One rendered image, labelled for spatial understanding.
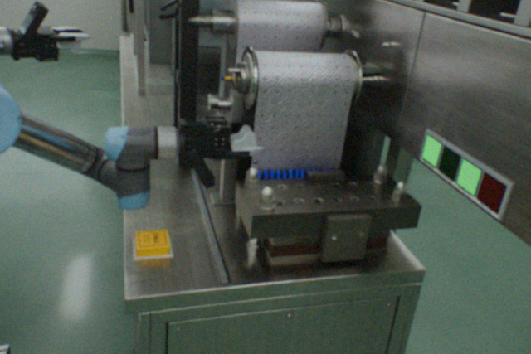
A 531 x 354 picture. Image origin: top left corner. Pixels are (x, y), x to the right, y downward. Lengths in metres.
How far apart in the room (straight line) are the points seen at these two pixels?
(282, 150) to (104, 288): 1.50
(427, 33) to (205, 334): 0.78
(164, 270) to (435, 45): 0.73
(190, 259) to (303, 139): 0.39
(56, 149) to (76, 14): 5.61
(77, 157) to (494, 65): 0.86
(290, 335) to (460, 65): 0.67
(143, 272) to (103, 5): 5.76
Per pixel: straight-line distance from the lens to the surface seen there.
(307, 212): 1.07
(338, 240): 1.11
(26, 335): 2.36
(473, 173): 0.98
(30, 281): 2.62
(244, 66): 1.16
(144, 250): 1.11
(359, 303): 1.19
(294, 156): 1.22
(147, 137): 1.10
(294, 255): 1.13
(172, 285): 1.05
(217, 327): 1.11
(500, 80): 0.94
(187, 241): 1.17
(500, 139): 0.94
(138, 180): 1.14
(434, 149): 1.07
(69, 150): 1.17
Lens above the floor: 1.55
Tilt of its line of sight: 24 degrees down
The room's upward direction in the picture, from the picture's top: 6 degrees clockwise
